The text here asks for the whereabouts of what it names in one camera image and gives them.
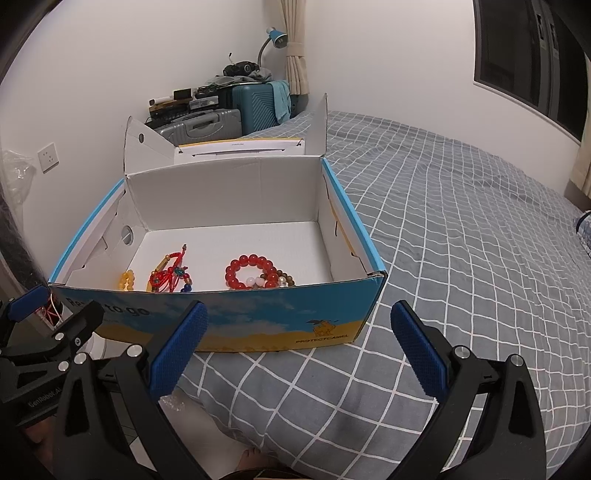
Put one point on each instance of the blue patterned pillow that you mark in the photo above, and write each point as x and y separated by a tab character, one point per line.
584	233

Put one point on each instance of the clear plastic wrap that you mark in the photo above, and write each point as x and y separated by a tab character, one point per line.
174	401

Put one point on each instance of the blue and white cardboard box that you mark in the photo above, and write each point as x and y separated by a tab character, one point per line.
277	323

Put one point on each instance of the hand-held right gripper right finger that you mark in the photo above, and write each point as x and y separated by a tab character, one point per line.
418	355

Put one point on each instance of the person's foot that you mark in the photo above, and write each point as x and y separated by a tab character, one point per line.
254	461

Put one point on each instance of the clear plastic bag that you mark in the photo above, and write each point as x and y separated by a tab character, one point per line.
14	175

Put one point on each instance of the teal suitcase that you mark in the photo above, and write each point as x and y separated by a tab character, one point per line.
256	108

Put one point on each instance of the white wall socket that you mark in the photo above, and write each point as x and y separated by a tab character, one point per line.
48	158

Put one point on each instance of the blue desk lamp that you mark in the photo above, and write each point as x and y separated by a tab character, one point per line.
278	38

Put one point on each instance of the beige curtain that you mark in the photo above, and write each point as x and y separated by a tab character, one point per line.
581	170
295	46

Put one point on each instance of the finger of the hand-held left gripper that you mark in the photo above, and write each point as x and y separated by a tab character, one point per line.
81	318
28	300

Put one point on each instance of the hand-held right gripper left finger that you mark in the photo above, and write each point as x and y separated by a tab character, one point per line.
182	355

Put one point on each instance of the dark window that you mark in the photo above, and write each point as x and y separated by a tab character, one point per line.
521	46

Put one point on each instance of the black bag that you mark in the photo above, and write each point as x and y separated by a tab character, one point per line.
242	69

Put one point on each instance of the person's left hand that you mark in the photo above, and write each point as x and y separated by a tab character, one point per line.
37	441

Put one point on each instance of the grey suitcase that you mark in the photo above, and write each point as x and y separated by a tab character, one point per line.
203	124

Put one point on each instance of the grey checked bed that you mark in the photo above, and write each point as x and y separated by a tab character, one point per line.
438	230

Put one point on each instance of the teal cloth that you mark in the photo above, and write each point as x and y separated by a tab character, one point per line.
281	99

